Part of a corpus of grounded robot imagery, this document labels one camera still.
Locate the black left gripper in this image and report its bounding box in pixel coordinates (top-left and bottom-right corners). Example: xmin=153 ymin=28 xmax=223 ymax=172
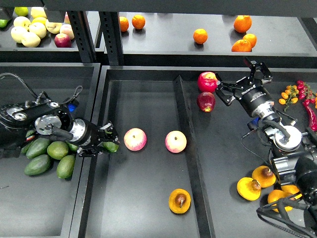
xmin=76 ymin=120 xmax=119 ymax=158

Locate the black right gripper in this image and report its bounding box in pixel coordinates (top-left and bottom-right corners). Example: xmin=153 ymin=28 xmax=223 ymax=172
xmin=215 ymin=57 xmax=274 ymax=117

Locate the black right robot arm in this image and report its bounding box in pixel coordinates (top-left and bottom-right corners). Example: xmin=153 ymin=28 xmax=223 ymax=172
xmin=215 ymin=58 xmax=317 ymax=238

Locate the green avocado in bin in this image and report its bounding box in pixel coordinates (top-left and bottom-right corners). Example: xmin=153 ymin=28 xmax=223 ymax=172
xmin=56 ymin=155 xmax=75 ymax=179

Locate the pale yellow pear front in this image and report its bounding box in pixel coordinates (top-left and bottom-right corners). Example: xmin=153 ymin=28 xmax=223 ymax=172
xmin=21 ymin=32 xmax=41 ymax=48

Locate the pale yellow pear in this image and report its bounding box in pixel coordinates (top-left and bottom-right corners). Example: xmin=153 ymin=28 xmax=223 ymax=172
xmin=10 ymin=26 xmax=28 ymax=44
xmin=21 ymin=32 xmax=41 ymax=48

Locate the pale yellow pear left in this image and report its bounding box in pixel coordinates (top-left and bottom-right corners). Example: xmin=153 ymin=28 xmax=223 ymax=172
xmin=10 ymin=26 xmax=28 ymax=44

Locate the orange right front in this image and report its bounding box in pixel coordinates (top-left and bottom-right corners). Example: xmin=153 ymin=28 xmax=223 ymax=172
xmin=231 ymin=39 xmax=252 ymax=52

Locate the red apple upper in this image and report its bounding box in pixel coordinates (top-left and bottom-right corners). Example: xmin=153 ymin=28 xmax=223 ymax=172
xmin=197 ymin=71 xmax=218 ymax=93

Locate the pink apple left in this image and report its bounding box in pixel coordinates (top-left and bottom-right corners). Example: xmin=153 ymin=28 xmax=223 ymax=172
xmin=123 ymin=128 xmax=147 ymax=151

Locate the pink apple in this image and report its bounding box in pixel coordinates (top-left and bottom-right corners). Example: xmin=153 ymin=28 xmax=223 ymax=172
xmin=123 ymin=128 xmax=147 ymax=151
xmin=165 ymin=130 xmax=187 ymax=153

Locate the dark red apple lower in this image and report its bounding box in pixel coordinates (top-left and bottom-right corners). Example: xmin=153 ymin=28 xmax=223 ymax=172
xmin=197 ymin=92 xmax=215 ymax=113

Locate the orange right small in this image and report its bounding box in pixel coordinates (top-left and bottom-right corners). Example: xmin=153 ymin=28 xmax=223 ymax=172
xmin=243 ymin=33 xmax=257 ymax=48

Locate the orange cherry tomato bunch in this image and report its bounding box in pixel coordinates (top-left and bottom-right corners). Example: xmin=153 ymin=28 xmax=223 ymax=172
xmin=278 ymin=85 xmax=299 ymax=112

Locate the large orange top right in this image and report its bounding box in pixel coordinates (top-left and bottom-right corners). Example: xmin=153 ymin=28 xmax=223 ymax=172
xmin=233 ymin=15 xmax=252 ymax=33

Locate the red cherry tomato bunch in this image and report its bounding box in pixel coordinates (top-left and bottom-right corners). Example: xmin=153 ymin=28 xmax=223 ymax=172
xmin=297 ymin=80 xmax=317 ymax=108

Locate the orange on shelf middle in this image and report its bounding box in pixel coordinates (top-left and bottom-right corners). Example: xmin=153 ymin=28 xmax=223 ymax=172
xmin=193 ymin=28 xmax=208 ymax=44

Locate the orange on shelf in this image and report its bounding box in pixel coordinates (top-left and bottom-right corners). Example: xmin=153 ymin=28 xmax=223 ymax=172
xmin=193 ymin=28 xmax=208 ymax=44
xmin=119 ymin=16 xmax=129 ymax=32
xmin=132 ymin=14 xmax=146 ymax=30

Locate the red chili pepper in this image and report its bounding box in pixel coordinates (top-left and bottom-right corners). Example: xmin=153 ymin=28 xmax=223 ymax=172
xmin=303 ymin=100 xmax=317 ymax=132

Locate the black left tray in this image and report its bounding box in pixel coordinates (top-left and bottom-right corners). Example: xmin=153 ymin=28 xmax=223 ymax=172
xmin=0 ymin=63 xmax=100 ymax=238

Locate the black tray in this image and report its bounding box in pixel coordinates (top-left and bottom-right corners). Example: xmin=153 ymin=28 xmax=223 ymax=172
xmin=69 ymin=65 xmax=317 ymax=238
xmin=0 ymin=63 xmax=100 ymax=238

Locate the pink apple right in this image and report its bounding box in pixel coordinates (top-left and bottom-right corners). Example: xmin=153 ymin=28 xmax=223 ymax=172
xmin=165 ymin=130 xmax=187 ymax=153

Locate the black middle tray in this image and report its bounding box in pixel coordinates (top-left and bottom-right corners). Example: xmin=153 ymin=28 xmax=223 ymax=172
xmin=69 ymin=65 xmax=317 ymax=238

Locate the red apple on shelf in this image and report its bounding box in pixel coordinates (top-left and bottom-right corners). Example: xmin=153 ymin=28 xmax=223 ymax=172
xmin=54 ymin=33 xmax=72 ymax=48

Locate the orange on shelf left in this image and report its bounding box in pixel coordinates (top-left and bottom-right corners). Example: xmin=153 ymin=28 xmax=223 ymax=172
xmin=119 ymin=16 xmax=129 ymax=32

